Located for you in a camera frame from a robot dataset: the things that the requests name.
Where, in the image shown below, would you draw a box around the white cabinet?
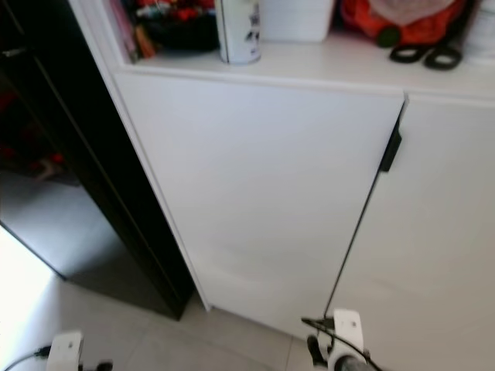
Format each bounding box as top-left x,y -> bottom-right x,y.
68,0 -> 495,371

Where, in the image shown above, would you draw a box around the white printed cylindrical tin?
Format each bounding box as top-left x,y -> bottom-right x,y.
215,0 -> 262,65

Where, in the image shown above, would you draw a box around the orange red bag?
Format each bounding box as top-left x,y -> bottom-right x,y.
339,0 -> 469,49

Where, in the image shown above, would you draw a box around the white plastic container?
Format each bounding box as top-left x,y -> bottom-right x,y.
259,0 -> 335,43

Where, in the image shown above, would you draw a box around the black bowl of sweets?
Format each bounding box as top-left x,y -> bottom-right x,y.
135,0 -> 219,53

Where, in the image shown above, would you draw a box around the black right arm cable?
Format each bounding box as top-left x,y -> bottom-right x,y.
302,315 -> 384,371

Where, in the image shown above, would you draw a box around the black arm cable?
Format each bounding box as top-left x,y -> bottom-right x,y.
302,315 -> 384,371
4,348 -> 51,371

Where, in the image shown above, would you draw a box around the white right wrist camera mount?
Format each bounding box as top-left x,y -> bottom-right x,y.
331,309 -> 364,358

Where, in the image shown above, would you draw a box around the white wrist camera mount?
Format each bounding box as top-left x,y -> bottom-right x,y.
49,331 -> 84,371
331,309 -> 364,358

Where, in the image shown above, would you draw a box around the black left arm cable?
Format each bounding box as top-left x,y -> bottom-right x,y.
4,348 -> 51,371

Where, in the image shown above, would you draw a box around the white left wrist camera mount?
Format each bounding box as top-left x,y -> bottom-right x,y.
49,331 -> 84,371

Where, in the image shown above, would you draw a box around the black cabinet door handle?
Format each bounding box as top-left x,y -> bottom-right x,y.
379,104 -> 405,172

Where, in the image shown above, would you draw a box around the black handled scissors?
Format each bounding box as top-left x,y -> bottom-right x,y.
389,27 -> 469,72

